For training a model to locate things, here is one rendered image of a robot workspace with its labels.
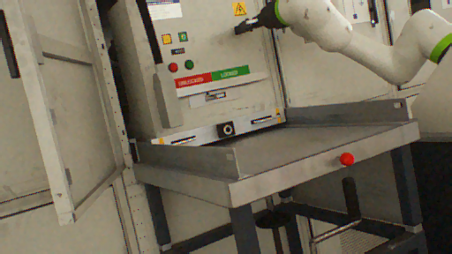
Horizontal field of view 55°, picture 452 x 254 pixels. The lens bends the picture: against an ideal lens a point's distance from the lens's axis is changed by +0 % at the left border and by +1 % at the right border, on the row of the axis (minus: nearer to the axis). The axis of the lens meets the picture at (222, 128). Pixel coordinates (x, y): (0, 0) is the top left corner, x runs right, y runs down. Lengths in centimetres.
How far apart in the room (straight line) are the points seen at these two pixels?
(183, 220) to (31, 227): 51
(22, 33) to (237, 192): 53
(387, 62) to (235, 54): 57
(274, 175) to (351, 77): 118
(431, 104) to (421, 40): 24
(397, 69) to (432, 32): 18
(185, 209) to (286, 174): 71
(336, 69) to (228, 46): 64
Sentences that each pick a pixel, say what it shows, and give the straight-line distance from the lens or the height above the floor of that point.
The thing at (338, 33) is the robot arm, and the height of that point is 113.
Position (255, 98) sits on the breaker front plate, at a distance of 159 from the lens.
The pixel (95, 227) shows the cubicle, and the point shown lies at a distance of 151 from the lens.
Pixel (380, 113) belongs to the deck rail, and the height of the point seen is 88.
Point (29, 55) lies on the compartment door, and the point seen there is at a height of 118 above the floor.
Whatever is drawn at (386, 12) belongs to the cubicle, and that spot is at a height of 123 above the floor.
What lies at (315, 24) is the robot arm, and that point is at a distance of 126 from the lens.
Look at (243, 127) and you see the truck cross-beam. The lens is 154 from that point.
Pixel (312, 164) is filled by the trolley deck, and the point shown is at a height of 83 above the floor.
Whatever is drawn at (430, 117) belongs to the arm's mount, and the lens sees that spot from 159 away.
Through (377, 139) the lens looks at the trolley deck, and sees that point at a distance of 118.
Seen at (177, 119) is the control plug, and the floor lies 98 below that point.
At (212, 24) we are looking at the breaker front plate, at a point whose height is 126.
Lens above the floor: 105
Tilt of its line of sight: 6 degrees down
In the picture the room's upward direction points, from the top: 12 degrees counter-clockwise
